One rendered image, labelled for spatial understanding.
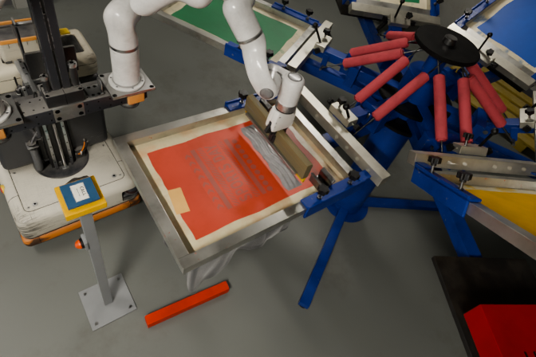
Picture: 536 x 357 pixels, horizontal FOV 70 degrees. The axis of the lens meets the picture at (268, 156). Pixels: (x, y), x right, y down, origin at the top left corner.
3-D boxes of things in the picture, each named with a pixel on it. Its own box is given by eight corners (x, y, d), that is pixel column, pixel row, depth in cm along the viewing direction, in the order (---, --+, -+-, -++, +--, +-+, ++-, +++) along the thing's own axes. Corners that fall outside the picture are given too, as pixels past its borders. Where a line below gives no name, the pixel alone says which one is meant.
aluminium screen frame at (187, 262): (183, 275, 118) (183, 269, 116) (113, 144, 145) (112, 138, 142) (360, 186, 158) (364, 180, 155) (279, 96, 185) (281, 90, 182)
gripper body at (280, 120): (291, 94, 142) (284, 116, 150) (268, 100, 136) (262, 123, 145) (303, 107, 138) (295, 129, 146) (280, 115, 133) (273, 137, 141)
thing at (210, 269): (195, 292, 158) (203, 243, 127) (191, 284, 160) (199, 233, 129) (283, 245, 181) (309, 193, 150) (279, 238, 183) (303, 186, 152)
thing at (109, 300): (92, 331, 188) (53, 233, 118) (78, 292, 198) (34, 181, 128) (137, 308, 199) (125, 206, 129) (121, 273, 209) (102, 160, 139)
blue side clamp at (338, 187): (304, 218, 143) (309, 208, 138) (296, 208, 145) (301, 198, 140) (360, 190, 158) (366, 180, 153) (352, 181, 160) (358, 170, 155)
